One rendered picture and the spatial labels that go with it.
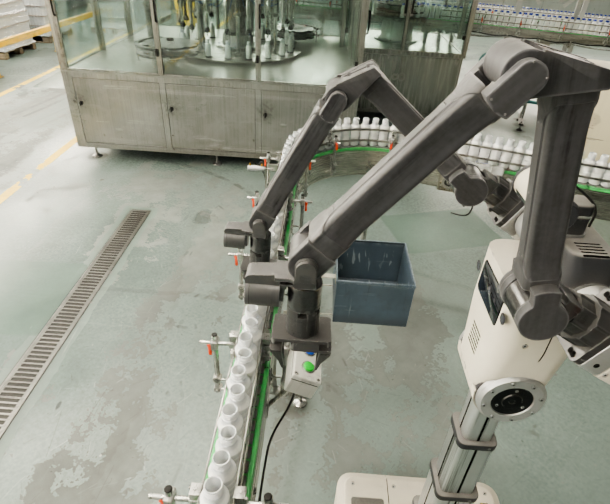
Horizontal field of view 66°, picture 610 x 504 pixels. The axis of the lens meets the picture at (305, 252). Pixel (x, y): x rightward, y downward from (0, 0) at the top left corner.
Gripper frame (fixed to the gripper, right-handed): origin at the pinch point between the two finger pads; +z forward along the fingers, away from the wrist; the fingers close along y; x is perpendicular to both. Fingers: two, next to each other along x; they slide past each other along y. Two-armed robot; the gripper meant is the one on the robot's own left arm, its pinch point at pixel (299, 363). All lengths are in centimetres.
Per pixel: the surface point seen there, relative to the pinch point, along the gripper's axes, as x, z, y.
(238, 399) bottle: 10.6, 25.2, -13.8
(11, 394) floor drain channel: 93, 140, -149
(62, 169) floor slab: 360, 139, -251
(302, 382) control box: 21.5, 30.2, 1.1
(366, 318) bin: 86, 63, 26
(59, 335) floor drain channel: 137, 140, -145
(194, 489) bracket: -10.0, 28.2, -19.4
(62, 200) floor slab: 299, 139, -221
